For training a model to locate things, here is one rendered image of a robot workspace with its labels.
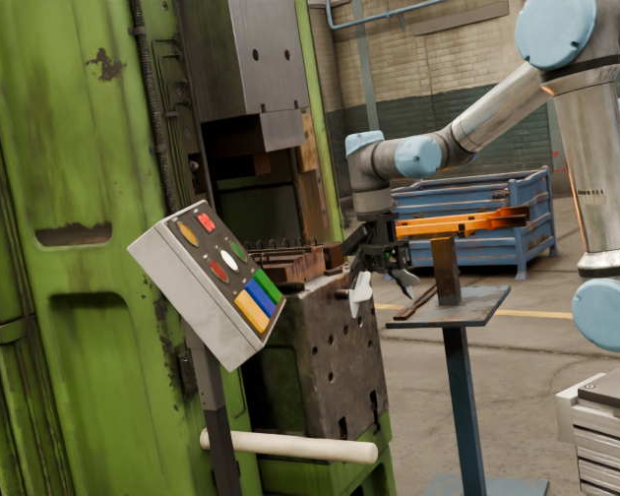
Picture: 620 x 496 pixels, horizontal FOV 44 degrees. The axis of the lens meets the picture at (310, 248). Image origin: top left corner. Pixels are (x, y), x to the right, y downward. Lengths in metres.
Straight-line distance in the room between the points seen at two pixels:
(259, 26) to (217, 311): 0.87
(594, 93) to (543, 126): 8.85
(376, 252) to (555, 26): 0.55
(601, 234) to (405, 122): 9.87
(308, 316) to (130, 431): 0.55
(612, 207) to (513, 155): 9.09
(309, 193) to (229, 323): 1.06
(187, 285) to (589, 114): 0.69
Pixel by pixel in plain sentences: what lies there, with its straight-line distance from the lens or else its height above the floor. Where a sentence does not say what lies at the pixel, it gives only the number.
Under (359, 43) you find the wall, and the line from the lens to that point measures 11.39.
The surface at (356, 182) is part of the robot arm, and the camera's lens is 1.48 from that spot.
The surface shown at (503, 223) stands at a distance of 2.23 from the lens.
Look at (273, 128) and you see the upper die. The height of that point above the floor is 1.32.
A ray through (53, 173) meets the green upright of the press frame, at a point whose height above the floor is 1.30.
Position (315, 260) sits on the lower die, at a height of 0.96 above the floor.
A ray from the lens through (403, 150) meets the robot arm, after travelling 1.39.
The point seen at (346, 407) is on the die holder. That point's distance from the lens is 2.09.
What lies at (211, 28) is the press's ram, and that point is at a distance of 1.92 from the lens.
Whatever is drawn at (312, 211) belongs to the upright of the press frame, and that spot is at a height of 1.06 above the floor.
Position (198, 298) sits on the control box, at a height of 1.06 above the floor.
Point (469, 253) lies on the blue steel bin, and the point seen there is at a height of 0.19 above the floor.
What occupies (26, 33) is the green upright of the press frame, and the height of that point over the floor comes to 1.64.
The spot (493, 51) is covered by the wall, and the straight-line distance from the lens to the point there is 10.29.
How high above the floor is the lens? 1.32
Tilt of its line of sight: 9 degrees down
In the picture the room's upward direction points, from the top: 9 degrees counter-clockwise
